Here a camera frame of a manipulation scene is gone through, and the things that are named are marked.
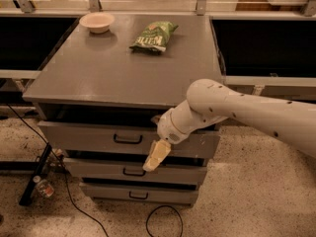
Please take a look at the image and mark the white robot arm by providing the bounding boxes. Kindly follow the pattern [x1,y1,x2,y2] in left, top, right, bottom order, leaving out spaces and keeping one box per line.
[143,79,316,172]

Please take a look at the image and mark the small bottle on floor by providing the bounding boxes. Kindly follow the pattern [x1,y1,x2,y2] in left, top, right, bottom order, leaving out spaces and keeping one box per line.
[33,176,54,198]

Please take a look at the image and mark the black looped cable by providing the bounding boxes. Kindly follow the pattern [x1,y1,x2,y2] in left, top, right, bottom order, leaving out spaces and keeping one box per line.
[145,204,184,237]

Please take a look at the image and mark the black floor cable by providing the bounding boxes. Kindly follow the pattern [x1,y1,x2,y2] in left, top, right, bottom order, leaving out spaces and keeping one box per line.
[4,103,110,237]

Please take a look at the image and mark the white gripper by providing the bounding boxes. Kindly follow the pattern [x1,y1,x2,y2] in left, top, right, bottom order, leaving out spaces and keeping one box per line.
[142,108,189,172]

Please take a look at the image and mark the grey middle drawer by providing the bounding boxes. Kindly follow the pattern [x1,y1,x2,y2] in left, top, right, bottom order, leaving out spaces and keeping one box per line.
[64,158,206,186]

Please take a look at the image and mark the grey metal railing frame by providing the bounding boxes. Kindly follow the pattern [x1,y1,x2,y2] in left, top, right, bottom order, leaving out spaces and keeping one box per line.
[1,0,315,100]

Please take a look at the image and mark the grey drawer cabinet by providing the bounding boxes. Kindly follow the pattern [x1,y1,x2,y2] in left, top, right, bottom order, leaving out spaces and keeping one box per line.
[22,13,229,207]

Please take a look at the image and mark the white bowl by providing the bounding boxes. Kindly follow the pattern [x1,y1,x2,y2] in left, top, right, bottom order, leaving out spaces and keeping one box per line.
[79,12,115,34]

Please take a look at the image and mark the black metal stand leg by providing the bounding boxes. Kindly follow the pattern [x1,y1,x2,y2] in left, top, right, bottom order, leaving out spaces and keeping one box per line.
[19,143,51,206]

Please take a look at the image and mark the green chip bag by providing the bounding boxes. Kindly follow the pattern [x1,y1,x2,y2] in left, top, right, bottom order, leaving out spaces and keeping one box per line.
[129,21,178,52]

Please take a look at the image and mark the grey top drawer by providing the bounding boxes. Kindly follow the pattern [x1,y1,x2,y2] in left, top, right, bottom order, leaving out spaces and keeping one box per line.
[39,121,219,158]

